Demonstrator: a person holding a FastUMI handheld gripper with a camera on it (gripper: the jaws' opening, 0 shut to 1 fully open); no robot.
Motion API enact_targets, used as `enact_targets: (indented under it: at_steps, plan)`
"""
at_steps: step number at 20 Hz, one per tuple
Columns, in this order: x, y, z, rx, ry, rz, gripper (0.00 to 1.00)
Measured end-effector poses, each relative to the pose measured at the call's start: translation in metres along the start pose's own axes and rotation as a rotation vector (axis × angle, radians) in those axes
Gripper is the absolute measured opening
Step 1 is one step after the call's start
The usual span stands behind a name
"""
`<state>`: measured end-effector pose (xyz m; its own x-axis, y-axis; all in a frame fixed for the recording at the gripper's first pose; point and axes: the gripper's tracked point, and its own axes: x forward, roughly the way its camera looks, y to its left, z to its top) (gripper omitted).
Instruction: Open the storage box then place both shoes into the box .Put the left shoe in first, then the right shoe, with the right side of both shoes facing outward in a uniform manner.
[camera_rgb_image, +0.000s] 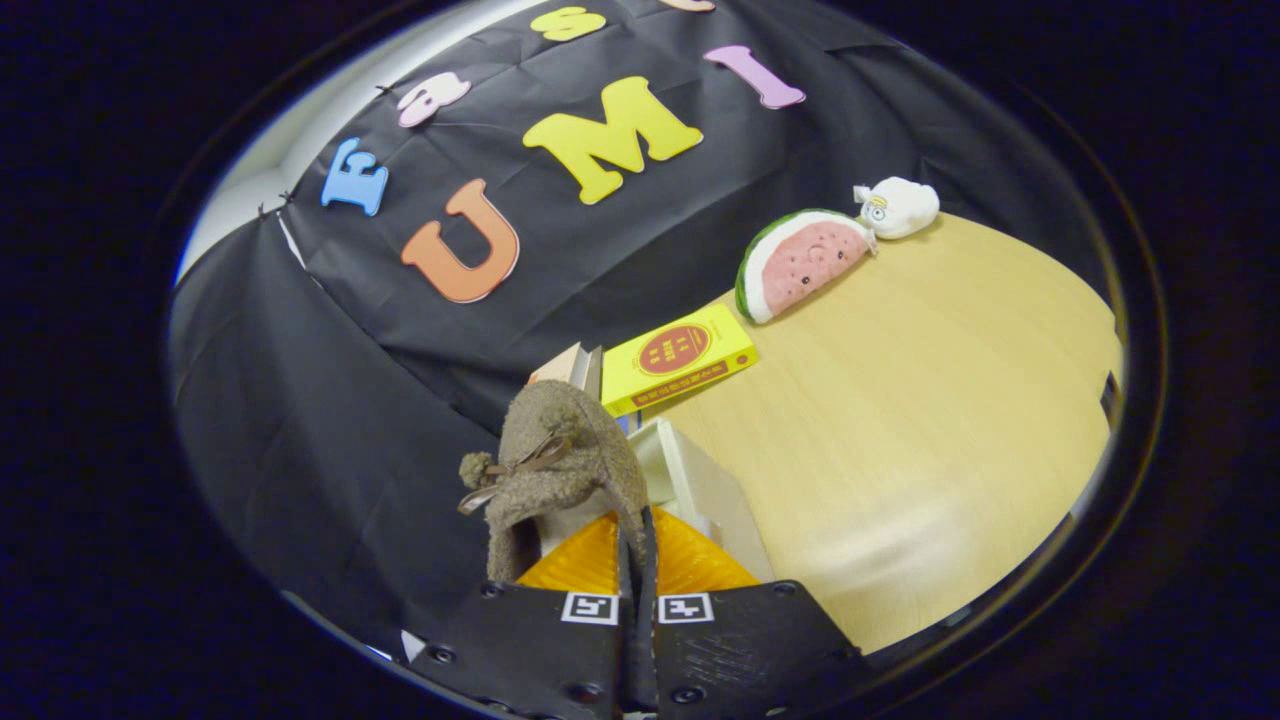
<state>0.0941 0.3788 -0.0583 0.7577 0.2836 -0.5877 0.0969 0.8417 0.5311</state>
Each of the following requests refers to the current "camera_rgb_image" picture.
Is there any brown fuzzy shoe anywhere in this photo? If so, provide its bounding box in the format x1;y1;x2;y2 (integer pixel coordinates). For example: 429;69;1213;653
458;380;651;586

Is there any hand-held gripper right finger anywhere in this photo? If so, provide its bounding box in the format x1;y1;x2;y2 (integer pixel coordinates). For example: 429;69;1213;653
640;505;873;720

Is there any watermelon slice plush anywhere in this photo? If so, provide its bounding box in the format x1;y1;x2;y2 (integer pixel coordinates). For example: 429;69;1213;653
735;209;876;325

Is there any yellow book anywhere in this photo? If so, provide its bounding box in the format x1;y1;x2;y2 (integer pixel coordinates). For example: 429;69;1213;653
600;304;758;418

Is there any cream storage box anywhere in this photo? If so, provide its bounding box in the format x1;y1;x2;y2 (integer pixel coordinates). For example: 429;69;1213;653
540;418;777;583

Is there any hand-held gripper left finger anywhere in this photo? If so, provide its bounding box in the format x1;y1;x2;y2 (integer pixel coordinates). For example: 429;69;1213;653
405;510;643;720

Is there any beige book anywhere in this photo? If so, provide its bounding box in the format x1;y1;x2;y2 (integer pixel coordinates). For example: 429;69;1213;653
530;343;591;391

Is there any white plush toy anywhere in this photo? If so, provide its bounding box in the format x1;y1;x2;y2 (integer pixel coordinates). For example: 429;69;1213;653
853;177;941;240

